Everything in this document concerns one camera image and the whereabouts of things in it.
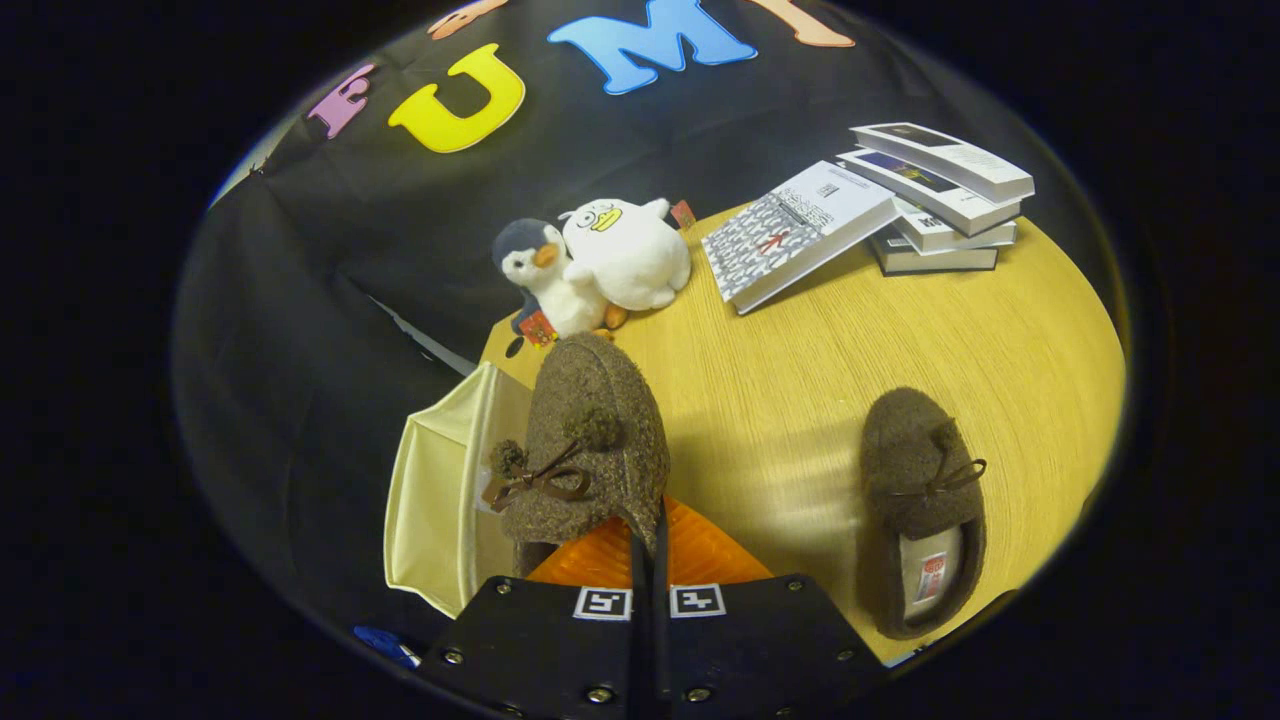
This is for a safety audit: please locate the brown fuzzy slipper shoe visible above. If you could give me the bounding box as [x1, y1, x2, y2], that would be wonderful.
[855, 387, 989, 641]
[487, 333, 672, 576]

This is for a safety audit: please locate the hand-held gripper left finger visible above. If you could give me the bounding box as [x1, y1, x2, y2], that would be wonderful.
[415, 510, 647, 720]

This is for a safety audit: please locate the grey patterned cover book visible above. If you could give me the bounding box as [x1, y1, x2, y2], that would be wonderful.
[701, 160, 901, 316]

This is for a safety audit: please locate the white paperback book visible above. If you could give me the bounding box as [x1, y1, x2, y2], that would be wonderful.
[893, 200, 1018, 253]

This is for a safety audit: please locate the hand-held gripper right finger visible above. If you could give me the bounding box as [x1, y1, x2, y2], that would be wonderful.
[654, 497, 893, 720]

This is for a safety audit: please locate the dark grey book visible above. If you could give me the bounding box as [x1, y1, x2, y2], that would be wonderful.
[868, 228, 999, 276]

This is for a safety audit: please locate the grey penguin plush toy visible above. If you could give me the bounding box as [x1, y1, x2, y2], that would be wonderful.
[491, 218, 629, 346]

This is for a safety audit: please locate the beige fabric storage box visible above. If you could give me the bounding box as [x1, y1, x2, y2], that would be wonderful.
[384, 362, 536, 619]

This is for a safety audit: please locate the black backdrop cloth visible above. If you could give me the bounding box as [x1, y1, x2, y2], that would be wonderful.
[170, 0, 1121, 651]

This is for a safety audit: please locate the white duck plush toy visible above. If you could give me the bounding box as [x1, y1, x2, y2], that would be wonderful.
[558, 197, 693, 312]

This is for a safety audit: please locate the white book blue cover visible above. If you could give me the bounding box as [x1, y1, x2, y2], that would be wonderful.
[836, 148, 1023, 237]

